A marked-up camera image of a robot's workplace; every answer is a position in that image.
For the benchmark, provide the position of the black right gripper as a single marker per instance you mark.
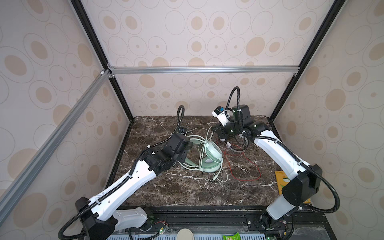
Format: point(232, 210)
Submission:
point(220, 129)

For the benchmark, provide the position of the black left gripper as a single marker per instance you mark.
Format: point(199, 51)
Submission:
point(185, 151)

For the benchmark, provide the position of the mint green headphones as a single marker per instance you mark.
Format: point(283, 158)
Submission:
point(211, 156)

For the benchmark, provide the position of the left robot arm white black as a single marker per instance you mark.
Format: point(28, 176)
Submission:
point(99, 217)

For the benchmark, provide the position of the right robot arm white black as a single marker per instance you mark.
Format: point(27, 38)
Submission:
point(262, 136)

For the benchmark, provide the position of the white black headphones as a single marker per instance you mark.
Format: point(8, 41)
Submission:
point(239, 146)

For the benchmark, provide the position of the yellow chips bag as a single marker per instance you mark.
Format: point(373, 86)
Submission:
point(282, 180)

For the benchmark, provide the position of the cream lid jar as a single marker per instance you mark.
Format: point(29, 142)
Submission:
point(185, 234)

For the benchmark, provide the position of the green snack packet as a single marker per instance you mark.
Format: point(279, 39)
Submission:
point(232, 237)

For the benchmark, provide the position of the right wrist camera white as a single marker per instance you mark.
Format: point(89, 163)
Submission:
point(221, 114)

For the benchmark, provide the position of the silver aluminium back rail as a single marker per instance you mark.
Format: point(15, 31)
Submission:
point(202, 70)

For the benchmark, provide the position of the silver aluminium rail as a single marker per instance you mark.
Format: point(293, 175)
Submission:
point(34, 167)
point(202, 70)

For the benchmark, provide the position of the black mounting base rail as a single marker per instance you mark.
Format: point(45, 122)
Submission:
point(213, 222)

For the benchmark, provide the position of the black frame post left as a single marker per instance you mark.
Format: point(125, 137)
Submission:
point(96, 44)

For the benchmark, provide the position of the black frame post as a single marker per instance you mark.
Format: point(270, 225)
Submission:
point(313, 47)
point(96, 44)

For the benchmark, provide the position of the black frame post right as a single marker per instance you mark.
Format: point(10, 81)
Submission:
point(313, 47)

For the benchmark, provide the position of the silver aluminium left rail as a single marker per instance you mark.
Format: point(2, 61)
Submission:
point(34, 167)

